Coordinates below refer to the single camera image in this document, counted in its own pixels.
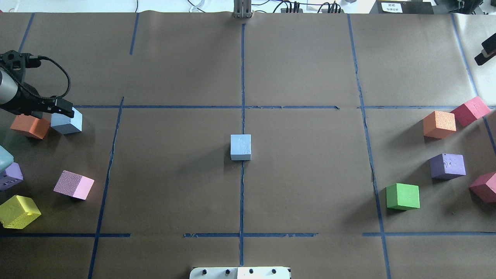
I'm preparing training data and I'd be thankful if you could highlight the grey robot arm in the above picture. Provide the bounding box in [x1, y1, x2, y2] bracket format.
[0, 69, 74, 119]

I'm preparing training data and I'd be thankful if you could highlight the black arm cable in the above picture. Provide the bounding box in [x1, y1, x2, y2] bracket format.
[35, 56, 72, 99]

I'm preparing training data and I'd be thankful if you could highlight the orange foam block right side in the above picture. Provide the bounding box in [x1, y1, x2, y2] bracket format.
[422, 111, 457, 139]

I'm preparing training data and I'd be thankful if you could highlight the orange foam block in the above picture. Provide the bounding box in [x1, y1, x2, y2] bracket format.
[422, 111, 457, 139]
[10, 114, 51, 140]

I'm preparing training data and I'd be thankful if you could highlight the aluminium frame post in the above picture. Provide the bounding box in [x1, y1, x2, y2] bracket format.
[233, 0, 253, 18]

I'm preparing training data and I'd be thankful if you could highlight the green foam block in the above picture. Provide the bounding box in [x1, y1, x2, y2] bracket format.
[386, 183, 420, 211]

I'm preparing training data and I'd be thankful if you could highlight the orange foam block left side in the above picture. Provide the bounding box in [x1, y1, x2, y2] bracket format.
[10, 114, 51, 140]

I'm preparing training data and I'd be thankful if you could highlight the red foam block near bin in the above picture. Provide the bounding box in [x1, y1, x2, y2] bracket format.
[451, 96, 491, 127]

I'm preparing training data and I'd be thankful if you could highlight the blue foam block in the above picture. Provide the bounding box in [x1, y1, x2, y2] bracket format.
[51, 108, 83, 134]
[230, 134, 252, 161]

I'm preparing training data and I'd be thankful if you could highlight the pink foam block left side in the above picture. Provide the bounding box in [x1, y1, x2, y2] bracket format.
[53, 170, 95, 200]

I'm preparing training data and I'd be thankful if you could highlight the purple foam block near bin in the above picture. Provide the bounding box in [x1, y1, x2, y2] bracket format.
[0, 162, 24, 191]

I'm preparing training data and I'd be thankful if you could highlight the purple foam block right side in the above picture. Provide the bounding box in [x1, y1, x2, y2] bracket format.
[429, 153, 466, 180]

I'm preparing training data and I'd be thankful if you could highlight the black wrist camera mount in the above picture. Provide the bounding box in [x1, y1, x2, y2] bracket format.
[0, 50, 42, 81]

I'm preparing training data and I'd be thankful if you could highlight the yellow foam block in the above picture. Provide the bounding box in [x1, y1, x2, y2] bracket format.
[0, 195, 42, 229]

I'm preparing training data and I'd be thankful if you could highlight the white camera post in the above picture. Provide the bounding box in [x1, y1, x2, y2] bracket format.
[189, 266, 292, 279]

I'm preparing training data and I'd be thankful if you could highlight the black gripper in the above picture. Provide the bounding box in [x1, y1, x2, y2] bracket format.
[0, 84, 75, 119]

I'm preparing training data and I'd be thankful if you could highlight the red foam block far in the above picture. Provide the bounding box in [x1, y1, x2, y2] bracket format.
[469, 172, 496, 203]

